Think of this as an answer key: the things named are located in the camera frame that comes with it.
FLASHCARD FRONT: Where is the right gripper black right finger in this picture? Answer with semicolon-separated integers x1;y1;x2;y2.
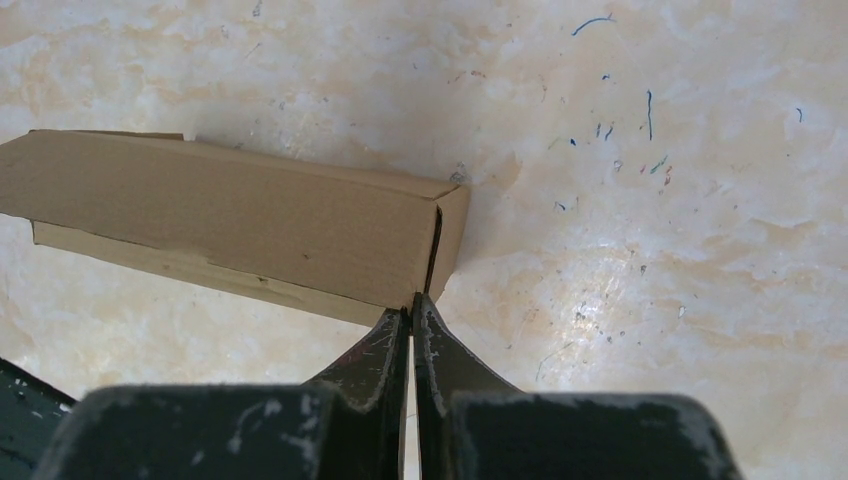
411;294;741;479

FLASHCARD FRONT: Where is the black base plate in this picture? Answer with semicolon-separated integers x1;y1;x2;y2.
1;359;76;479

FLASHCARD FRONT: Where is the brown cardboard box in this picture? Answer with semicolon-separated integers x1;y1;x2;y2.
1;130;470;327

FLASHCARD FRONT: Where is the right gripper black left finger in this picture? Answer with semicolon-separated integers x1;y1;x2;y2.
34;310;410;479

